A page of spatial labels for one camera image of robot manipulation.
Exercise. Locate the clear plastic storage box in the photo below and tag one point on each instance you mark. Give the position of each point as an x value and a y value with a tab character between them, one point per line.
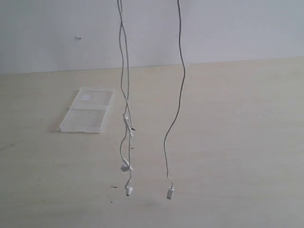
88	111

